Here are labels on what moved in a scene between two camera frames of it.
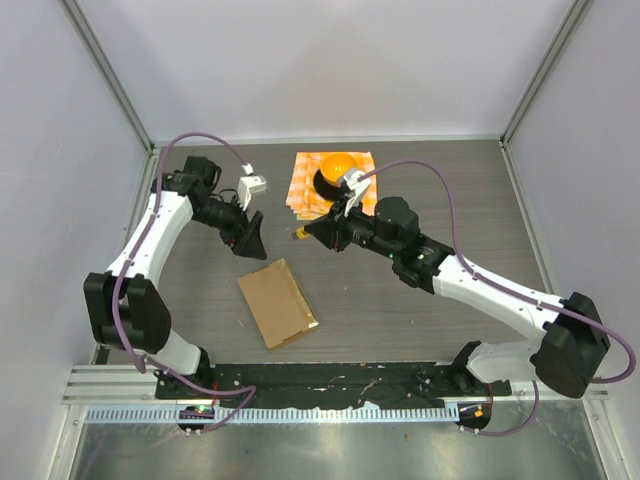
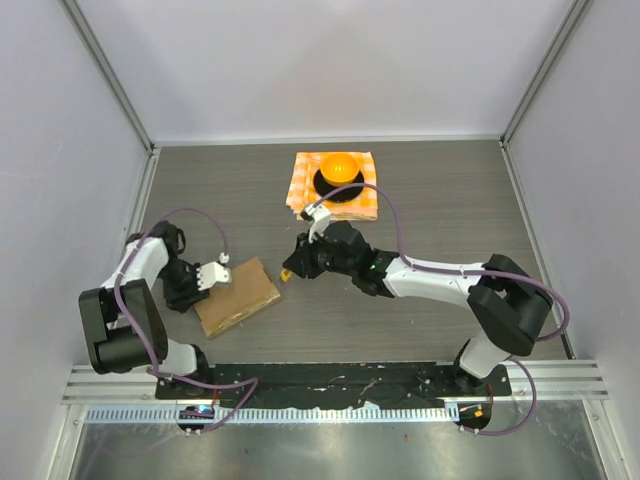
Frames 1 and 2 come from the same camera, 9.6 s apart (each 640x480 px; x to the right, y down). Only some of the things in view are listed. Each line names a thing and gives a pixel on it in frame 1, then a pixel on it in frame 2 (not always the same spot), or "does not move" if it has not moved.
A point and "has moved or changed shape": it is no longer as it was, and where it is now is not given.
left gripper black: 244,237 -> 183,301
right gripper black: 331,230 -> 302,260
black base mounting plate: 338,384 does not move
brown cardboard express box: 277,303 -> 250,291
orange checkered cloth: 303,198 does not move
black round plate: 327,190 does not move
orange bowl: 334,165 does not move
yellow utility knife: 301,234 has moved or changed shape
